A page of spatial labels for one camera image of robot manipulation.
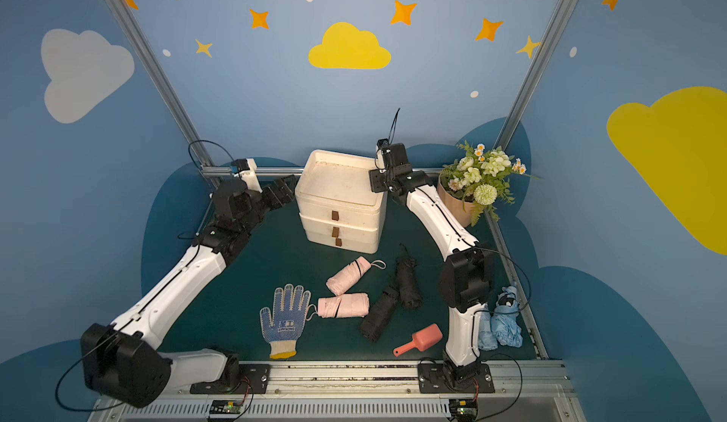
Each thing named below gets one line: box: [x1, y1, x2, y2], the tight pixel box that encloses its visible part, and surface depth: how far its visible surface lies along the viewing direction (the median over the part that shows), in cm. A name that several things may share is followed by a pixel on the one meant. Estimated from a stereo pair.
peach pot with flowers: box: [437, 141, 537, 229], surface depth 86 cm
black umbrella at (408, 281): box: [395, 243, 423, 310], surface depth 93 cm
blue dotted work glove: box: [259, 283, 312, 360], surface depth 86 cm
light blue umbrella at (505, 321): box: [491, 285, 524, 349], surface depth 79 cm
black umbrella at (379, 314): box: [359, 286, 399, 343], surface depth 86 cm
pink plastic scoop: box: [392, 323, 444, 357], surface depth 82 cm
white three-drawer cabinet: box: [295, 149, 389, 255], surface depth 91 cm
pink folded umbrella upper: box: [325, 255, 387, 297], surface depth 92 cm
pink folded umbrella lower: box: [317, 292, 371, 319], surface depth 86 cm
